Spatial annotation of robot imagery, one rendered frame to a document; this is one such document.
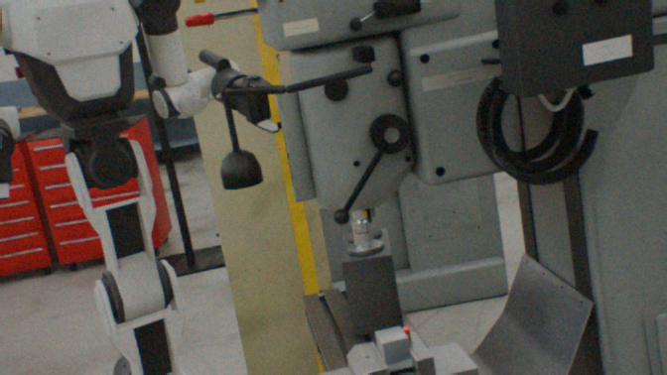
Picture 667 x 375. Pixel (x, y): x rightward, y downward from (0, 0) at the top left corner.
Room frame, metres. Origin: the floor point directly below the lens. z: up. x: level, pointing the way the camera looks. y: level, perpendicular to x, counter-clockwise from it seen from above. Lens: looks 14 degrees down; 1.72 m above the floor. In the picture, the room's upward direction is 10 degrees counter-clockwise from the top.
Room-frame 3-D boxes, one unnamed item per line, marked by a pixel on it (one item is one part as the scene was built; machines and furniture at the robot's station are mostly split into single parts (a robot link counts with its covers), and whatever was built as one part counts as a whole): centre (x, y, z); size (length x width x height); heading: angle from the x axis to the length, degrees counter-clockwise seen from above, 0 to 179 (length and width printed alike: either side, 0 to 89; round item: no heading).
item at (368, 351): (1.46, -0.01, 1.01); 0.12 x 0.06 x 0.04; 8
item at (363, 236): (1.87, -0.05, 1.14); 0.05 x 0.05 x 0.06
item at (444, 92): (1.57, -0.25, 1.47); 0.24 x 0.19 x 0.26; 7
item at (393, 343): (1.47, -0.06, 1.03); 0.06 x 0.05 x 0.06; 8
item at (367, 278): (1.92, -0.05, 1.02); 0.22 x 0.12 x 0.20; 177
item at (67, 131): (2.16, 0.59, 1.41); 0.28 x 0.13 x 0.18; 25
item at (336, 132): (1.55, -0.06, 1.47); 0.21 x 0.19 x 0.32; 7
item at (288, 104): (1.53, 0.06, 1.45); 0.04 x 0.04 x 0.21; 7
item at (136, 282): (2.10, 0.56, 1.19); 0.18 x 0.15 x 0.47; 115
